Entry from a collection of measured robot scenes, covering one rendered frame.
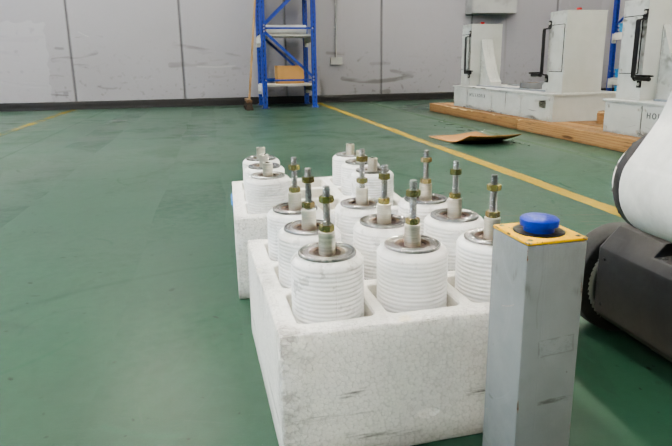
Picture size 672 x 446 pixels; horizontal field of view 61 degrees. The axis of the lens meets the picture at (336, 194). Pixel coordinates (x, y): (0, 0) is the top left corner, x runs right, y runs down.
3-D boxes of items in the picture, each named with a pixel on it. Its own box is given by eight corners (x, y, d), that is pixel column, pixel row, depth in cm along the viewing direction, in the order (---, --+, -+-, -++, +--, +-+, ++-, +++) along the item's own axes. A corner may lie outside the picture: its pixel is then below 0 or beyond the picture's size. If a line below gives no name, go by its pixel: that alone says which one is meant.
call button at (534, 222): (543, 228, 64) (545, 210, 63) (566, 238, 60) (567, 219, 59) (511, 231, 63) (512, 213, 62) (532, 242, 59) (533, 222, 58)
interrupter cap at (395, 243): (387, 256, 73) (387, 251, 73) (381, 239, 81) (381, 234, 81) (445, 255, 73) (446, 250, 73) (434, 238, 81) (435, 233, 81)
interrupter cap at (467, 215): (467, 210, 95) (467, 206, 95) (486, 222, 88) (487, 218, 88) (423, 213, 94) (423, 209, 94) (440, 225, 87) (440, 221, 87)
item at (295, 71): (301, 82, 674) (300, 65, 669) (304, 83, 650) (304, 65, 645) (274, 83, 667) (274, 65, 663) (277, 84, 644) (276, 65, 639)
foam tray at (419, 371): (442, 307, 117) (445, 222, 113) (560, 419, 80) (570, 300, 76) (251, 331, 108) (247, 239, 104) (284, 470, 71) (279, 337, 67)
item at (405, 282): (379, 385, 76) (380, 257, 72) (373, 350, 86) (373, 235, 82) (451, 384, 76) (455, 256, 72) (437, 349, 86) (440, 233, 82)
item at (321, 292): (377, 386, 76) (377, 258, 72) (310, 405, 72) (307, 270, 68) (345, 354, 85) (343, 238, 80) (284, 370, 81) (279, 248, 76)
